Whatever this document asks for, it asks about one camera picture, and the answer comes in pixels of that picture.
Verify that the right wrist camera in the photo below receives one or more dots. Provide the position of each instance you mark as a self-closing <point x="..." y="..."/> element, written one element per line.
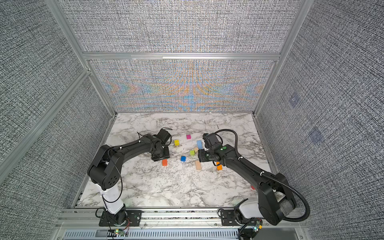
<point x="211" y="141"/>

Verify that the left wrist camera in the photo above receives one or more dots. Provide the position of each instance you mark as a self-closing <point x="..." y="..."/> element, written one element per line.
<point x="164" y="136"/>

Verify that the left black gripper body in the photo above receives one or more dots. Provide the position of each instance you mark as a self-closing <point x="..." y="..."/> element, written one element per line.
<point x="164" y="153"/>

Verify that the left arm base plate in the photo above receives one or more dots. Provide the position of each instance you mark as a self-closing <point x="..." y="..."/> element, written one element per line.
<point x="122" y="219"/>

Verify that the orange wood block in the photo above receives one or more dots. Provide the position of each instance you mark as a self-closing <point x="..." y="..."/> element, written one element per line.
<point x="219" y="166"/>

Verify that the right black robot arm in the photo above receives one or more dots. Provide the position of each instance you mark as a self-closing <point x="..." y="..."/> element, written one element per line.
<point x="275" y="196"/>

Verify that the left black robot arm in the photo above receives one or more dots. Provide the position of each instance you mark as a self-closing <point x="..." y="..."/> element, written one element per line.
<point x="106" y="169"/>

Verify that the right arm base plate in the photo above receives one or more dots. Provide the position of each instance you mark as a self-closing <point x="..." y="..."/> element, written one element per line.
<point x="234" y="217"/>

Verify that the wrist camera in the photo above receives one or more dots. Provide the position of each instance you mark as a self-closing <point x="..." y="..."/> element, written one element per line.
<point x="164" y="136"/>
<point x="211" y="141"/>

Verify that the aluminium mounting rail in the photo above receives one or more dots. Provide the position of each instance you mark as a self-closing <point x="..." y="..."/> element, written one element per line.
<point x="152" y="218"/>

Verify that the red-orange wood block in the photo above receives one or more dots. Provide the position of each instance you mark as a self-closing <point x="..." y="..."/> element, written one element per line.
<point x="164" y="162"/>

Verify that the light blue wood block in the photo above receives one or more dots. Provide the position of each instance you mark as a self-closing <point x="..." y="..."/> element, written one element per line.
<point x="200" y="144"/>

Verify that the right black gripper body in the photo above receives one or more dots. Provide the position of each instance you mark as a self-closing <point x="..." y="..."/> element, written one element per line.
<point x="206" y="155"/>

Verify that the natural tan wood block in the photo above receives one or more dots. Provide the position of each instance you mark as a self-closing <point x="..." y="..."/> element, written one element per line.
<point x="198" y="165"/>

